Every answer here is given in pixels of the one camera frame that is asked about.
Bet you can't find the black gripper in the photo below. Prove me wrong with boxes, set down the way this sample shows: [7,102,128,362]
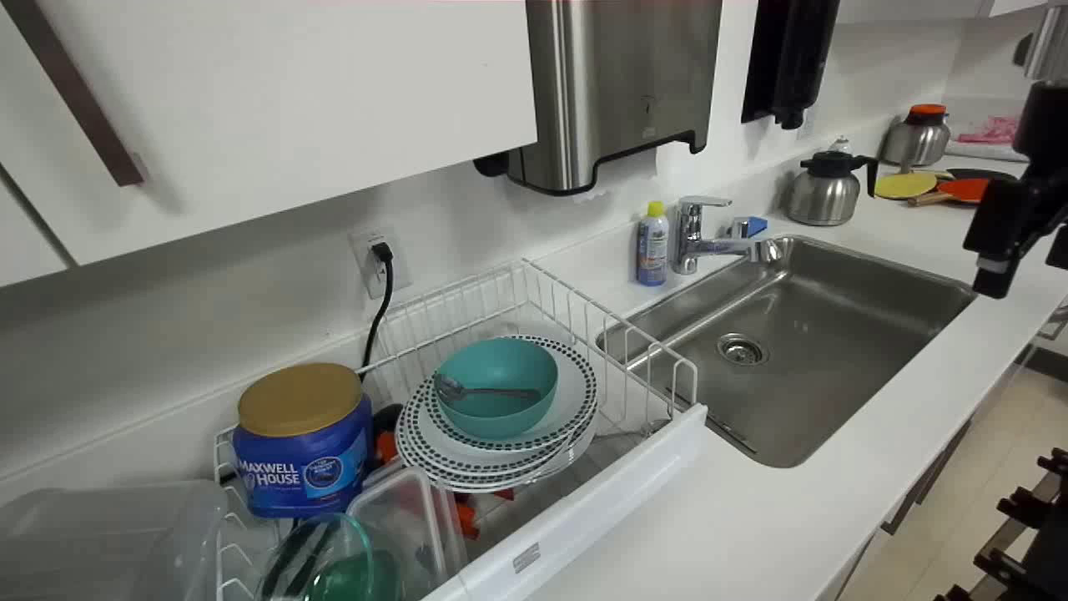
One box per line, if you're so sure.
[966,84,1068,296]

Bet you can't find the stainless steel sink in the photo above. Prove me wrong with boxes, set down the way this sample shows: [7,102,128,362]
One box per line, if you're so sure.
[596,237,973,467]

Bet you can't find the teal bowl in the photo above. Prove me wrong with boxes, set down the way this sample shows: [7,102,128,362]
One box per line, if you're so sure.
[429,338,557,440]

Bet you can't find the green glass bowl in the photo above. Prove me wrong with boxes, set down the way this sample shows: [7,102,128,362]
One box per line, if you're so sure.
[294,519,401,601]

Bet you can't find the yellow and orange paddles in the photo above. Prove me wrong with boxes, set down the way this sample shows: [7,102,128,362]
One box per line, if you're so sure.
[874,171,997,209]

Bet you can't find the pink cloth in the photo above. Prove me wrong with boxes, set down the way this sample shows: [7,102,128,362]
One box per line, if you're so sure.
[959,113,1019,146]

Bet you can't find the steel kettle black lid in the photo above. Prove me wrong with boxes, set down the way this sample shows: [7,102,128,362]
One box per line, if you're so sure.
[785,152,879,229]

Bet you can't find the black hanging cloth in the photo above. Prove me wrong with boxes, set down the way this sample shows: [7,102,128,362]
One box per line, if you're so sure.
[742,0,842,131]

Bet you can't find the chrome faucet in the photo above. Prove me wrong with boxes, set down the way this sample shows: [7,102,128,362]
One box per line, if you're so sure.
[675,196,785,275]

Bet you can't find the dish soap bottle yellow cap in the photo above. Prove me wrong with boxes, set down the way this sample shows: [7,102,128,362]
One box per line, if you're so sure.
[636,201,672,286]

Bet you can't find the steel paper towel dispenser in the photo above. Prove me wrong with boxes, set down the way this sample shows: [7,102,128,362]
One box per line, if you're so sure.
[474,0,724,196]

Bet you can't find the white drain tray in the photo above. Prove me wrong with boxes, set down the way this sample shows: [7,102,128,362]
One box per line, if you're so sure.
[423,408,705,601]

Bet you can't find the white patterned plate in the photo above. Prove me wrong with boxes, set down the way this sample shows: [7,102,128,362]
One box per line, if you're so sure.
[398,338,596,493]

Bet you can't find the clear plastic container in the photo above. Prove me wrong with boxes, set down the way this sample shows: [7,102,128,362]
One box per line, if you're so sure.
[347,463,467,601]

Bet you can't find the blue coffee can gold lid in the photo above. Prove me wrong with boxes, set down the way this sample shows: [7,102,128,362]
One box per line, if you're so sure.
[234,365,375,519]

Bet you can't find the white upper cabinet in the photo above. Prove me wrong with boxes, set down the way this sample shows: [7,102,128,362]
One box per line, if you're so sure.
[0,0,535,284]

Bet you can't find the clear plastic tub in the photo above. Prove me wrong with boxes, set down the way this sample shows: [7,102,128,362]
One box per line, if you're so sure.
[0,482,224,601]

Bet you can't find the black power cord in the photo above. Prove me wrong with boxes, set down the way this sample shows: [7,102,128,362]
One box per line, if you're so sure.
[357,237,401,377]

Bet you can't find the white wire dish rack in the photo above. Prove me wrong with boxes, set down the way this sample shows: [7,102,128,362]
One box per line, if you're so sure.
[211,264,695,601]

